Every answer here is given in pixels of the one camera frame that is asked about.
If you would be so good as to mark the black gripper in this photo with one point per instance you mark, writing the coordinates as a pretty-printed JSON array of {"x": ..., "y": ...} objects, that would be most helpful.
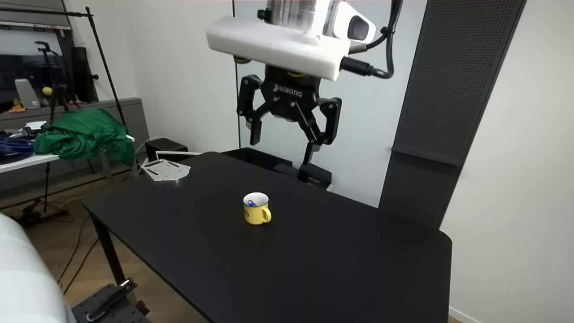
[{"x": 290, "y": 92}]

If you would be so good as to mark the blue marker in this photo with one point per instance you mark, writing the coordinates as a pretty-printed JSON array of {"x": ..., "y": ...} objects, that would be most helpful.
[{"x": 254, "y": 202}]

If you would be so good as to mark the yellow mug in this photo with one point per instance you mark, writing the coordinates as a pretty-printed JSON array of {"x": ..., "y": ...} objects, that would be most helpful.
[{"x": 256, "y": 209}]

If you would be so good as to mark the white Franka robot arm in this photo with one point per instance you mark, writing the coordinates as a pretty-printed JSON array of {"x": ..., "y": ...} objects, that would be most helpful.
[{"x": 353, "y": 24}]

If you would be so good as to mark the small black box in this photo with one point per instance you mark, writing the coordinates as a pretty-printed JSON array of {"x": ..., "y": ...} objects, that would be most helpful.
[{"x": 314, "y": 175}]

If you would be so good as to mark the white partition board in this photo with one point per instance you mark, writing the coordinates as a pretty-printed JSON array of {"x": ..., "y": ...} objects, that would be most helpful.
[{"x": 369, "y": 132}]

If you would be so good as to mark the crumpled white paper sheet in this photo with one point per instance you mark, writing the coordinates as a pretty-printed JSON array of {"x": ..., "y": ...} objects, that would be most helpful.
[{"x": 165, "y": 171}]

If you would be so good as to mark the dark grey acoustic panel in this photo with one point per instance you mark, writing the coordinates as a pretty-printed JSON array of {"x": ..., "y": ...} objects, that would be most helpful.
[{"x": 453, "y": 114}]

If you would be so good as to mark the black light stand pole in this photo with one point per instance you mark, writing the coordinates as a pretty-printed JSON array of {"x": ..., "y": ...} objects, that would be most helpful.
[{"x": 105, "y": 64}]

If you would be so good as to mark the green cloth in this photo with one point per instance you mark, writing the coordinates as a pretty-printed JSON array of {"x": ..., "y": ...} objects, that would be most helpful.
[{"x": 82, "y": 137}]

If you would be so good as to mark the black table leg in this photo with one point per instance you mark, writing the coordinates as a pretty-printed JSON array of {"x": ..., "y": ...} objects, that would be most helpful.
[{"x": 111, "y": 252}]

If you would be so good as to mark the black tripod with yellow knob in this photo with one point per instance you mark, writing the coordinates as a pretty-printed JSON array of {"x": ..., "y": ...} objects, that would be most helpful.
[{"x": 53, "y": 83}]

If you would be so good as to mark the black floor clamp base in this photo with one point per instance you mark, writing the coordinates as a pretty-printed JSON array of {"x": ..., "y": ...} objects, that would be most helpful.
[{"x": 109, "y": 302}]

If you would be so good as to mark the white side table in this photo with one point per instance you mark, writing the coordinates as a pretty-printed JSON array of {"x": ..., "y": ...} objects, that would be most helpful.
[{"x": 27, "y": 162}]

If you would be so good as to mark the dark blue cloth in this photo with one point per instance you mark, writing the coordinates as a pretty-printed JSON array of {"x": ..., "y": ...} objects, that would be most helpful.
[{"x": 12, "y": 146}]

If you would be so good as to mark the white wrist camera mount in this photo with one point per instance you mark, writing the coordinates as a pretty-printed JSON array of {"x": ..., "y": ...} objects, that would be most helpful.
[{"x": 269, "y": 48}]

